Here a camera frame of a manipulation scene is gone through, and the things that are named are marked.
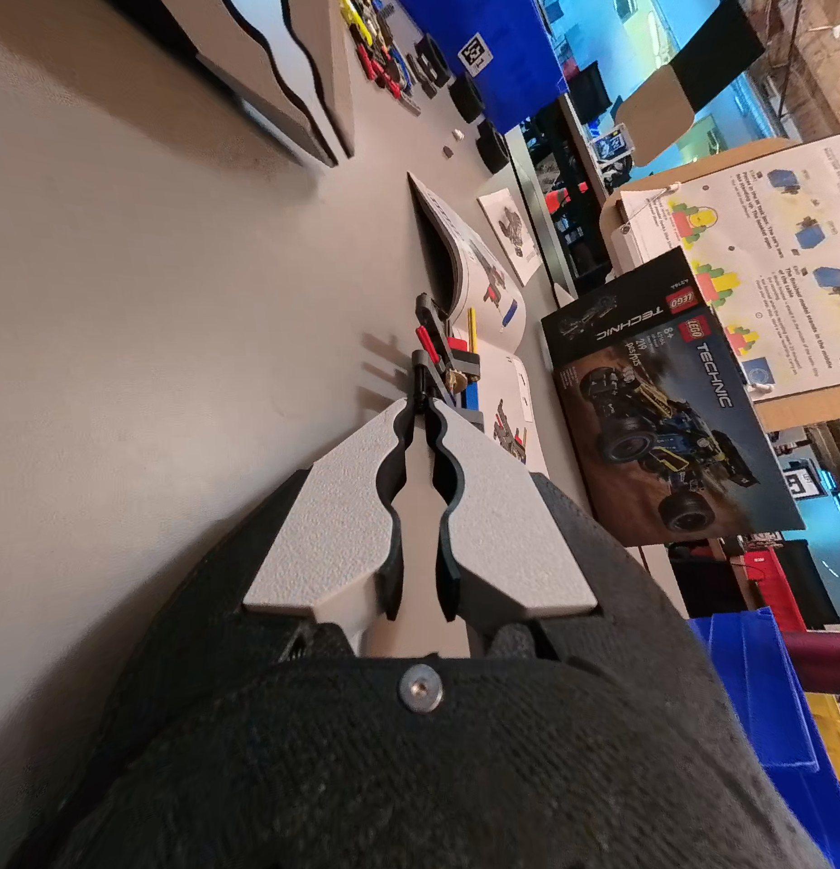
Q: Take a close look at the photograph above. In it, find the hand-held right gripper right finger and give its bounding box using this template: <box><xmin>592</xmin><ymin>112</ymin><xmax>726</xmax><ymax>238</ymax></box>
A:
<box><xmin>425</xmin><ymin>397</ymin><xmax>599</xmax><ymax>658</ymax></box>

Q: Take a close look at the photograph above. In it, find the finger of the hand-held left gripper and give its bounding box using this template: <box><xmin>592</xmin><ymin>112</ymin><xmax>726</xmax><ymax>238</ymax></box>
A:
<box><xmin>283</xmin><ymin>0</ymin><xmax>357</xmax><ymax>158</ymax></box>
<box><xmin>162</xmin><ymin>0</ymin><xmax>338</xmax><ymax>168</ymax></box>

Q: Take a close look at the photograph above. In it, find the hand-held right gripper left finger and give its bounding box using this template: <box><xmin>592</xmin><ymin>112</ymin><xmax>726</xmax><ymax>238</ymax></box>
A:
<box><xmin>242</xmin><ymin>397</ymin><xmax>417</xmax><ymax>658</ymax></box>

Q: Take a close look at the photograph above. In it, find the pile of lego pieces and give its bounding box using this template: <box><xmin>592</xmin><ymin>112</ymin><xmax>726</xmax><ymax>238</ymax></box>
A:
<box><xmin>339</xmin><ymin>0</ymin><xmax>422</xmax><ymax>115</ymax></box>

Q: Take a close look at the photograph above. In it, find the grey lego chassis assembly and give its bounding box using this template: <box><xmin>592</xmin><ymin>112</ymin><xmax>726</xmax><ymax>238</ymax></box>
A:
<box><xmin>413</xmin><ymin>292</ymin><xmax>487</xmax><ymax>430</ymax></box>

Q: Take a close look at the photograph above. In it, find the black lego tyre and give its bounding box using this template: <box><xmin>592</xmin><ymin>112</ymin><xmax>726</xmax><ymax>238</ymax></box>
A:
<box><xmin>413</xmin><ymin>34</ymin><xmax>452</xmax><ymax>91</ymax></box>
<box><xmin>474</xmin><ymin>119</ymin><xmax>511</xmax><ymax>176</ymax></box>
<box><xmin>449</xmin><ymin>71</ymin><xmax>486</xmax><ymax>125</ymax></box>

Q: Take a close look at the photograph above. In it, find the lego set box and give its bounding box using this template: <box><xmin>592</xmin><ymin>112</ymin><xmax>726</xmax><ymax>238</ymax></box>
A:
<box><xmin>540</xmin><ymin>248</ymin><xmax>806</xmax><ymax>548</ymax></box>

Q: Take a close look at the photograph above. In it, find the tagged blue storage bin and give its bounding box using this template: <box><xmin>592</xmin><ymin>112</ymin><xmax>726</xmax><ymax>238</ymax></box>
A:
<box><xmin>400</xmin><ymin>0</ymin><xmax>570</xmax><ymax>134</ymax></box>

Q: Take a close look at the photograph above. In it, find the small instruction leaflet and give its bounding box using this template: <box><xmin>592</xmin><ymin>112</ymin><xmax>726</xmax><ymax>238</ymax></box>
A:
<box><xmin>477</xmin><ymin>188</ymin><xmax>544</xmax><ymax>287</ymax></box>

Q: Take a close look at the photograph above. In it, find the red storage bin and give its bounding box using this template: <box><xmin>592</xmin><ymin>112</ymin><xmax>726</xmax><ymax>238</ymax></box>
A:
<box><xmin>742</xmin><ymin>546</ymin><xmax>809</xmax><ymax>632</ymax></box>

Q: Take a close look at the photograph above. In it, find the open instruction booklet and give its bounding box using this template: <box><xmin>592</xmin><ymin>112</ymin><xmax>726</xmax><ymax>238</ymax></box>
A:
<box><xmin>406</xmin><ymin>172</ymin><xmax>550</xmax><ymax>476</ymax></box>

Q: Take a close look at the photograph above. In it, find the white poster stand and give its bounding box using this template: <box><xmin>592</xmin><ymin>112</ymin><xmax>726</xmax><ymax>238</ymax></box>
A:
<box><xmin>606</xmin><ymin>193</ymin><xmax>641</xmax><ymax>274</ymax></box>

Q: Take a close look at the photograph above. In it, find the maroon water bottle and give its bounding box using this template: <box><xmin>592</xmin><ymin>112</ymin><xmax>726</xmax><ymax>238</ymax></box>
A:
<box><xmin>780</xmin><ymin>631</ymin><xmax>840</xmax><ymax>695</ymax></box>

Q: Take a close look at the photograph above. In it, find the hanging tan board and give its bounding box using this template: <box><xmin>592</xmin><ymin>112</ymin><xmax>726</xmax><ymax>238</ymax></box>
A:
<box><xmin>613</xmin><ymin>0</ymin><xmax>765</xmax><ymax>168</ymax></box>

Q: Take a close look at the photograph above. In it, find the yellow storage bin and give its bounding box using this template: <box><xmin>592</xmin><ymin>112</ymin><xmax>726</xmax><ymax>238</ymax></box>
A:
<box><xmin>806</xmin><ymin>692</ymin><xmax>840</xmax><ymax>771</ymax></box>

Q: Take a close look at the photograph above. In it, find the task instruction poster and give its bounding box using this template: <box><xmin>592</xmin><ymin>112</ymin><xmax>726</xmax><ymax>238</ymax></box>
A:
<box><xmin>620</xmin><ymin>131</ymin><xmax>840</xmax><ymax>401</ymax></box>

